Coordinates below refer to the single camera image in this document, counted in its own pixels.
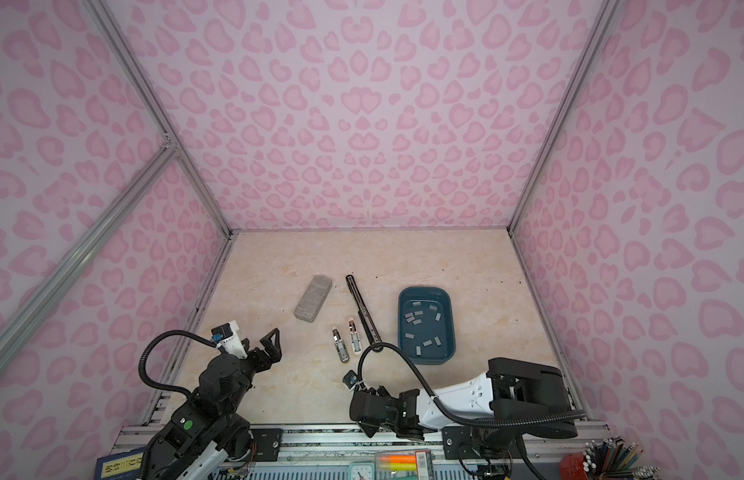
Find pink white stapler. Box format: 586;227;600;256
348;317;363;355

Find olive white stapler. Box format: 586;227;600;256
332;328;350;363

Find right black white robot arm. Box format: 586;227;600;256
349;358;584;460

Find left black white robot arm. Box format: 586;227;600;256
137;322;283;479

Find grey stone block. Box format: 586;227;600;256
293;275;333;323

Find highlighter marker box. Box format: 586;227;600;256
375;450;436;480

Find small teal clock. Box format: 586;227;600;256
347;462;376;480

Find teal plastic tray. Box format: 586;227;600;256
398;286;456;365

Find blue book yellow label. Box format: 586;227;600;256
93;447;145;480

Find red pen holder with pens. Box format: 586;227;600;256
559;436;660;480

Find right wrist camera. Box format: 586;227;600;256
342;370;364;392

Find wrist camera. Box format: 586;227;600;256
211;321;247;359
342;370;364;392

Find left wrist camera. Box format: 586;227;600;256
211;321;247;359

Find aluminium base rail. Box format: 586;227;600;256
110;419;613;480

